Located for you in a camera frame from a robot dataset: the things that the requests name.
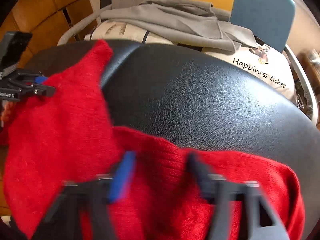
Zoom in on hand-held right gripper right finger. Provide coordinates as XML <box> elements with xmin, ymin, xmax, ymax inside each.
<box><xmin>186</xmin><ymin>152</ymin><xmax>290</xmax><ymax>240</ymax></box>

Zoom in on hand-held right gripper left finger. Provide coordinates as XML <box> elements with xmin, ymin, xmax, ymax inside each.
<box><xmin>32</xmin><ymin>151</ymin><xmax>137</xmax><ymax>240</ymax></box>

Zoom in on grey garment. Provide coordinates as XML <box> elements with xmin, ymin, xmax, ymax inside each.
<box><xmin>100</xmin><ymin>0</ymin><xmax>260</xmax><ymax>53</ymax></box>

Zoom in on grey yellow blue armchair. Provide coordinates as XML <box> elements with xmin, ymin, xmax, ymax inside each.
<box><xmin>57</xmin><ymin>0</ymin><xmax>318</xmax><ymax>124</ymax></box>

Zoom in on person's left hand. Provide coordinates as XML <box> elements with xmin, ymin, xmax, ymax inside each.
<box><xmin>0</xmin><ymin>102</ymin><xmax>14</xmax><ymax>123</ymax></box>

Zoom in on red knit sweater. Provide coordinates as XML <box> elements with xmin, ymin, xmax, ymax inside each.
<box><xmin>0</xmin><ymin>39</ymin><xmax>306</xmax><ymax>240</ymax></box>

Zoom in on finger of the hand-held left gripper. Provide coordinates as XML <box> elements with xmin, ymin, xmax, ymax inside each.
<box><xmin>10</xmin><ymin>70</ymin><xmax>50</xmax><ymax>85</ymax></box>
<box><xmin>16</xmin><ymin>83</ymin><xmax>56</xmax><ymax>101</ymax></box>

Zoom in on wooden wardrobe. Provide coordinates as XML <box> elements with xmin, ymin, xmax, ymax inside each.
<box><xmin>0</xmin><ymin>0</ymin><xmax>97</xmax><ymax>80</ymax></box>

